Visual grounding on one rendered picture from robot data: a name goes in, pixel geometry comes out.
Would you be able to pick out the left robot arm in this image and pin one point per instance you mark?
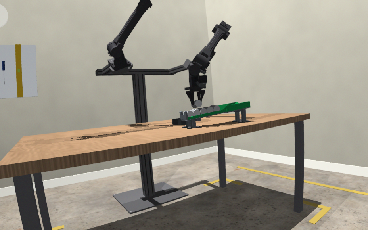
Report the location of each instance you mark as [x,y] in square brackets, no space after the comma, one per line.
[201,60]

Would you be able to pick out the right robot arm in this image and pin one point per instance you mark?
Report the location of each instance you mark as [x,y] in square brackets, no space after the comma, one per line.
[115,49]

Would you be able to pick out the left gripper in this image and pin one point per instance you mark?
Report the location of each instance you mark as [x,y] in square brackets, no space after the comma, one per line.
[190,93]

